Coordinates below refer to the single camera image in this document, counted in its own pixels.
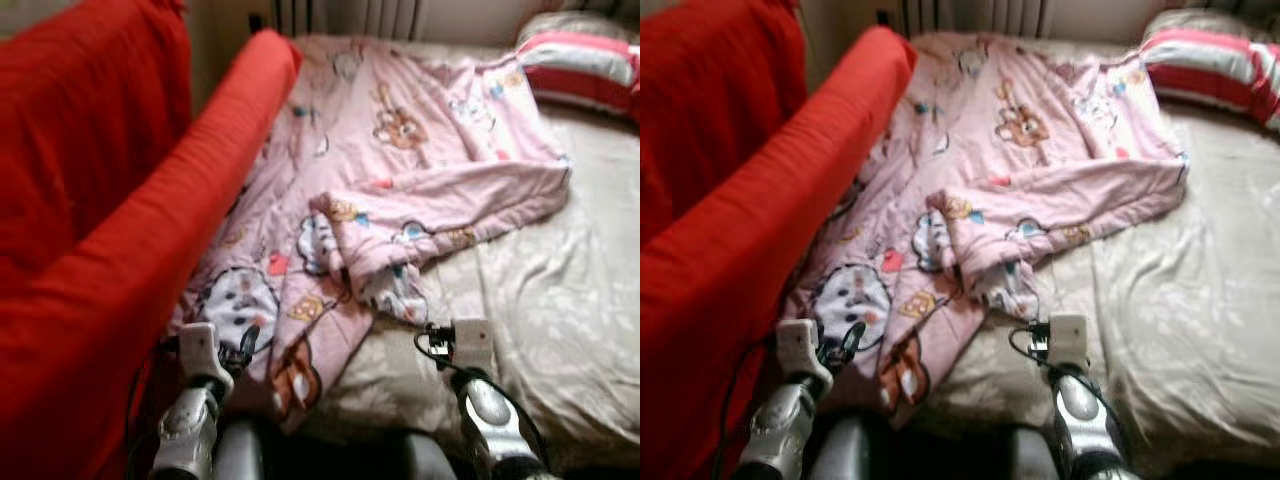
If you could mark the pink cartoon print blanket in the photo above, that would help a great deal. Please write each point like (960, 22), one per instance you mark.
(420, 190)
(1040, 190)

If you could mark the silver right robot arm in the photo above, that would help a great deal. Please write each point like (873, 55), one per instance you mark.
(1088, 420)
(495, 425)

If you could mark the grey robot left leg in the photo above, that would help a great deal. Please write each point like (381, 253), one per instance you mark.
(245, 455)
(848, 452)

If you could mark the grey robot leg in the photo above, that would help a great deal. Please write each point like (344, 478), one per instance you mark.
(430, 460)
(848, 452)
(245, 455)
(1035, 458)

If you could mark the beige floral bed sheet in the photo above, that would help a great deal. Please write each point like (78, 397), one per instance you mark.
(540, 290)
(1180, 290)

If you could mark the grey robot right leg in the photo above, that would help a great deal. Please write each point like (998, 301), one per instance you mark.
(430, 460)
(1035, 458)

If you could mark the red fabric sofa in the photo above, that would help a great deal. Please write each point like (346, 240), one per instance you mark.
(110, 230)
(730, 230)

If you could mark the red blue striped bolster pillow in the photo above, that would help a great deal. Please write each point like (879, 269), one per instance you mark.
(1215, 70)
(585, 70)

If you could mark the grey pleated curtain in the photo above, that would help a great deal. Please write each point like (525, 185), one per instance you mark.
(985, 16)
(350, 18)

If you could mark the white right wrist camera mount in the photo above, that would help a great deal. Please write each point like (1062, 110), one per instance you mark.
(1068, 340)
(473, 343)

